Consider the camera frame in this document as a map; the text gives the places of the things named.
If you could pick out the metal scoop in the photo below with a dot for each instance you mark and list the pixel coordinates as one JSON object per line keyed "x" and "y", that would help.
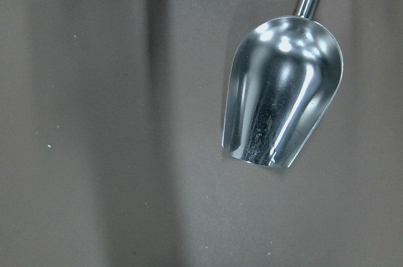
{"x": 284, "y": 75}

